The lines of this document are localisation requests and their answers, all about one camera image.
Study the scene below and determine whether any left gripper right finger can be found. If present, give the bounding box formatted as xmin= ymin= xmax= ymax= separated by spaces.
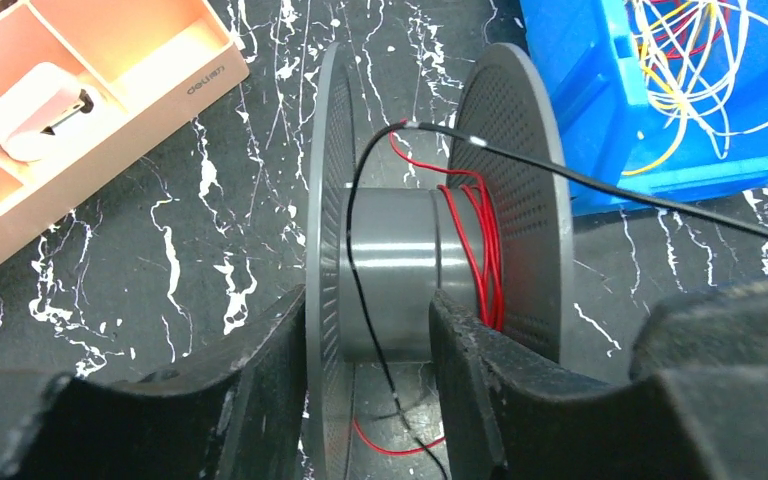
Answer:
xmin=429 ymin=277 xmax=768 ymax=479

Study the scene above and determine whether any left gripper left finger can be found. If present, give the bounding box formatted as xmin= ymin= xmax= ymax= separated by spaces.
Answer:
xmin=0 ymin=286 xmax=306 ymax=479

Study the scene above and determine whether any grey cable spool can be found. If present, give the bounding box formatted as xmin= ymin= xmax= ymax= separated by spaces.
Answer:
xmin=305 ymin=43 xmax=573 ymax=479

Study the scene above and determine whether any blue plastic bin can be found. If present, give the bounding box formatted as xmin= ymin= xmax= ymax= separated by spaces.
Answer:
xmin=522 ymin=1 xmax=768 ymax=202

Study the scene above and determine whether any black thin cable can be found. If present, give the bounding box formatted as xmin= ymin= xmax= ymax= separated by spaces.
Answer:
xmin=345 ymin=119 xmax=768 ymax=480

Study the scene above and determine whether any orange desk organizer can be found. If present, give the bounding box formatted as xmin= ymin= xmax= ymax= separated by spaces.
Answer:
xmin=0 ymin=1 xmax=249 ymax=264

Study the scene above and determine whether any white tape dispenser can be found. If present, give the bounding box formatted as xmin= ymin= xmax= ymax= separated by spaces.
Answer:
xmin=0 ymin=62 xmax=101 ymax=163

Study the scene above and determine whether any red wire on spool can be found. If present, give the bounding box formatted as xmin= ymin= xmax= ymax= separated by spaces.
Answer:
xmin=352 ymin=129 xmax=508 ymax=457

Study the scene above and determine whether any bundle of coloured wires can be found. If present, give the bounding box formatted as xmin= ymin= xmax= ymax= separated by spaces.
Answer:
xmin=622 ymin=0 xmax=768 ymax=178

